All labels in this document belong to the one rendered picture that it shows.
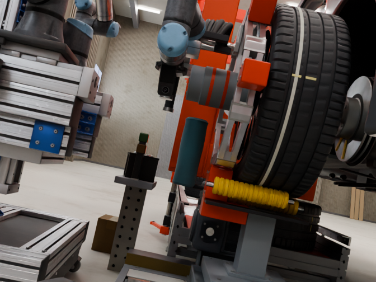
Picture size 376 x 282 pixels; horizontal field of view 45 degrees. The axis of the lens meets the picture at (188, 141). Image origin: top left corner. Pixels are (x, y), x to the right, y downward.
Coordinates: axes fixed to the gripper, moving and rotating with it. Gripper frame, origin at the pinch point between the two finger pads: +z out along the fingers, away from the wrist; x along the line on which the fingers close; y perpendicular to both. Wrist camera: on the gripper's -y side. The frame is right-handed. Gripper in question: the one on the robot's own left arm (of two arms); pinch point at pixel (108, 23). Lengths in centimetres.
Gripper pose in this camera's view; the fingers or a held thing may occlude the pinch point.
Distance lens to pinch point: 260.9
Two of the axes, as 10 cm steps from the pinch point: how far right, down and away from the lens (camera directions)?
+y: -3.4, 9.4, -0.4
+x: 9.2, 3.2, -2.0
